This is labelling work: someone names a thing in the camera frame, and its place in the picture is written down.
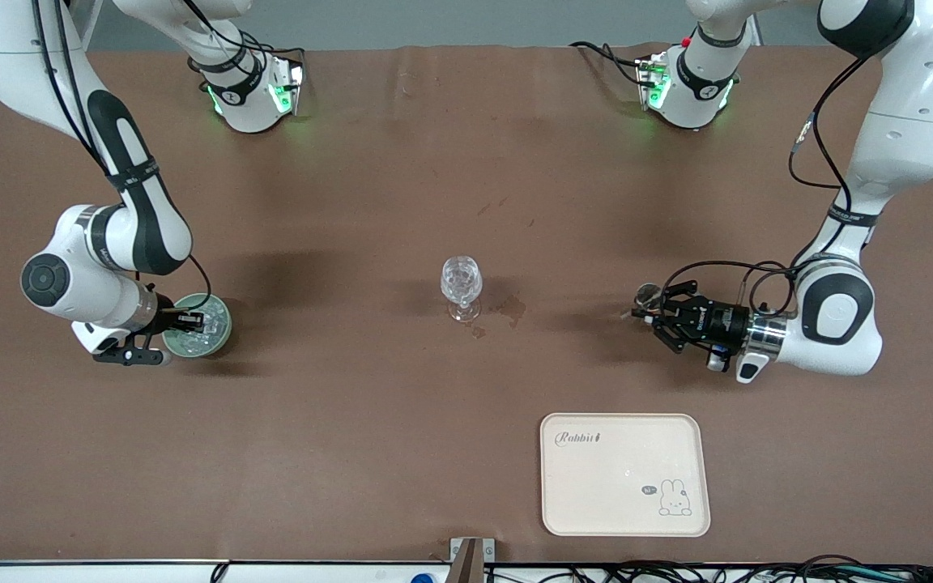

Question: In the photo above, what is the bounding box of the pile of clear ice cubes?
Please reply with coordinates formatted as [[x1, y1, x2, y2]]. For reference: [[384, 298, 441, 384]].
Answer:
[[175, 304, 226, 354]]

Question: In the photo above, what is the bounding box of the clear wine glass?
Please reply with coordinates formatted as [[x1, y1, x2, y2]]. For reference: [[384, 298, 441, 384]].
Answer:
[[441, 256, 484, 323]]

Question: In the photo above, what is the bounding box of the green ceramic bowl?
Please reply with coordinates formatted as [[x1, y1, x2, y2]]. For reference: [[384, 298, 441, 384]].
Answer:
[[162, 293, 233, 360]]

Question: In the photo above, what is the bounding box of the beige rabbit print tray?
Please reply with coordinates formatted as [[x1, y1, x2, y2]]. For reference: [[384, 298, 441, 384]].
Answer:
[[539, 412, 712, 538]]

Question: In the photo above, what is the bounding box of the brown table cover mat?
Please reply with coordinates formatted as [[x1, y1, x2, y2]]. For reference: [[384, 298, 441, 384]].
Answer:
[[0, 42, 933, 565]]

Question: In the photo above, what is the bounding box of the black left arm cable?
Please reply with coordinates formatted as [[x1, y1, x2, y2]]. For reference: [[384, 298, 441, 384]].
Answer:
[[659, 55, 868, 325]]

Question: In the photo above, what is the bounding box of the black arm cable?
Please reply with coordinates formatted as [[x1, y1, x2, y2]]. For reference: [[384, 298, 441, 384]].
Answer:
[[659, 55, 868, 325], [32, 0, 214, 315]]

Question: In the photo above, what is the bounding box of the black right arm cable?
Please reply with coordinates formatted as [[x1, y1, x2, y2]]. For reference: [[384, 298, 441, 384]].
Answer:
[[32, 0, 214, 315]]

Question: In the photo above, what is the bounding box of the black cable bundle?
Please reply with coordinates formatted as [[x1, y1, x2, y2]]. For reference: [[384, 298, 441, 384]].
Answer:
[[483, 555, 933, 583]]

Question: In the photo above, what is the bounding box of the grey metal bracket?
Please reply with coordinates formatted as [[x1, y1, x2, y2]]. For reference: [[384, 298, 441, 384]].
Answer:
[[449, 537, 496, 583]]

